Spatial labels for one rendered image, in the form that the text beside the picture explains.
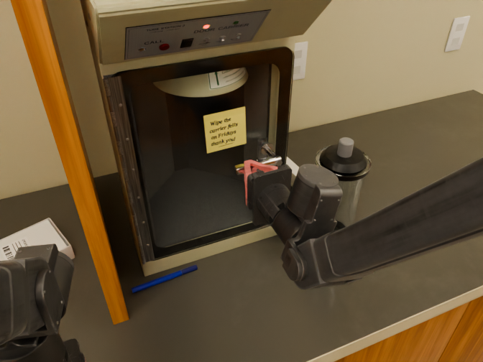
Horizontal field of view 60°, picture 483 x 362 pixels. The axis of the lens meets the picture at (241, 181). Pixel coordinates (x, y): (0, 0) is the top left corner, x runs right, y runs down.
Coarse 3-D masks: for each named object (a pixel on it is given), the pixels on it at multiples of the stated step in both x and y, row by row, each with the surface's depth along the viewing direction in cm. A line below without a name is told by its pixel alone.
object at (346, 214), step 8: (320, 152) 84; (320, 160) 82; (368, 160) 82; (368, 168) 80; (344, 176) 78; (352, 176) 78; (344, 184) 80; (352, 184) 81; (360, 184) 82; (344, 192) 82; (352, 192) 82; (360, 192) 85; (344, 200) 83; (352, 200) 84; (344, 208) 84; (352, 208) 85; (336, 216) 86; (344, 216) 86; (352, 216) 87; (336, 224) 87; (344, 224) 87
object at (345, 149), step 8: (336, 144) 84; (344, 144) 79; (352, 144) 79; (328, 152) 82; (336, 152) 82; (344, 152) 80; (352, 152) 82; (360, 152) 82; (328, 160) 80; (336, 160) 80; (344, 160) 80; (352, 160) 80; (360, 160) 80; (328, 168) 80; (336, 168) 79; (344, 168) 79; (352, 168) 79; (360, 168) 79
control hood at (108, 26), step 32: (96, 0) 47; (128, 0) 47; (160, 0) 47; (192, 0) 48; (224, 0) 50; (256, 0) 52; (288, 0) 54; (320, 0) 57; (96, 32) 50; (288, 32) 65
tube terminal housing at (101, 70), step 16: (80, 0) 62; (224, 48) 66; (240, 48) 67; (256, 48) 68; (96, 64) 64; (112, 64) 60; (128, 64) 61; (144, 64) 62; (160, 64) 63; (112, 128) 66; (112, 144) 78; (128, 208) 82; (224, 240) 91; (240, 240) 93; (256, 240) 96; (176, 256) 88; (192, 256) 90; (144, 272) 87
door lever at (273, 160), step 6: (264, 144) 78; (270, 144) 79; (264, 150) 79; (270, 150) 78; (270, 156) 77; (276, 156) 76; (264, 162) 75; (270, 162) 75; (276, 162) 75; (234, 168) 74; (240, 168) 73; (252, 168) 74; (240, 174) 74
